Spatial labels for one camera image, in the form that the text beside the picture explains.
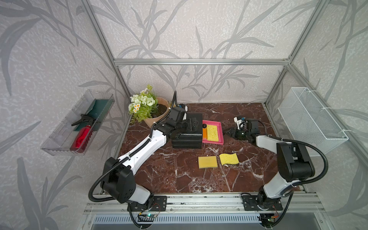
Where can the beige flower pot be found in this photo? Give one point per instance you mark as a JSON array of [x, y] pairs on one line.
[[162, 110]]

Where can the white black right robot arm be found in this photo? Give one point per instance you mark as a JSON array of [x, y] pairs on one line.
[[294, 162]]

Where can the clear plastic wall tray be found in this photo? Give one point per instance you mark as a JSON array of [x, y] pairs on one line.
[[75, 133]]

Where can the red spray bottle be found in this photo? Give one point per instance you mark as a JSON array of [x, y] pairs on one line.
[[80, 143]]

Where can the green circuit board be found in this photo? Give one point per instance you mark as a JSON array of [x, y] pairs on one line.
[[149, 217], [268, 220]]

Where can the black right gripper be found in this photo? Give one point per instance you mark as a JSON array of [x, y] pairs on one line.
[[232, 129]]

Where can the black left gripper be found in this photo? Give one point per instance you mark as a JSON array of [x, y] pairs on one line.
[[194, 127]]

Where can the dark green trowel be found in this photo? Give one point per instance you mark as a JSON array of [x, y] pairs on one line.
[[95, 114]]

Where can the pink top drawer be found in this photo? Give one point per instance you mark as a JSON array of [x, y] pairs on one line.
[[218, 124]]

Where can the yellow wavy scrub sponge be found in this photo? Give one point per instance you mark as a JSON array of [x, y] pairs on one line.
[[229, 159]]

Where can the left green circuit board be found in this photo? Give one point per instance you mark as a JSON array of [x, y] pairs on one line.
[[149, 217]]

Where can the right green circuit board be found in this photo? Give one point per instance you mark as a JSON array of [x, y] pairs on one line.
[[268, 220]]

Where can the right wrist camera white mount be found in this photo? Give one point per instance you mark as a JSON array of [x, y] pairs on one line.
[[240, 122]]

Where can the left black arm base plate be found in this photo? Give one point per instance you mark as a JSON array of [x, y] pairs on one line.
[[154, 203]]

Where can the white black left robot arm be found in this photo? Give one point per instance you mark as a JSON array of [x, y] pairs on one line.
[[118, 178]]

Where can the white wire mesh basket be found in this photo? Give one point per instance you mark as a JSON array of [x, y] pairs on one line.
[[309, 121]]

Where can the black drawer cabinet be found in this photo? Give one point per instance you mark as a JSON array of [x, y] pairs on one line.
[[193, 140]]

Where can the yellow sponge in drawer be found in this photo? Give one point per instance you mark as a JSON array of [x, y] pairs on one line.
[[212, 133]]

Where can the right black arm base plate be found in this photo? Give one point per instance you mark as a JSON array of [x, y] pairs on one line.
[[259, 203]]

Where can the green white artificial flowers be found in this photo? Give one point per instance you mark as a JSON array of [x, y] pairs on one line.
[[143, 105]]

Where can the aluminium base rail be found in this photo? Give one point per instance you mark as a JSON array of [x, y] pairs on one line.
[[183, 203]]

